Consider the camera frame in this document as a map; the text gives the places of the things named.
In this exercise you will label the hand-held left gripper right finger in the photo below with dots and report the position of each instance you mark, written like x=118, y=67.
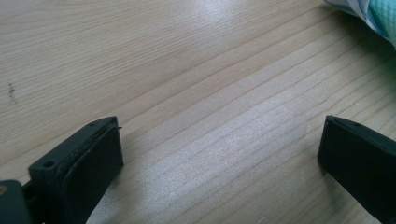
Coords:
x=358, y=161

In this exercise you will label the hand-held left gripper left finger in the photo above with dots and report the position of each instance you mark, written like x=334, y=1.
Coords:
x=77, y=174

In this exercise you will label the white and teal cloth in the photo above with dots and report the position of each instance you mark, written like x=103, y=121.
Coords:
x=381, y=14

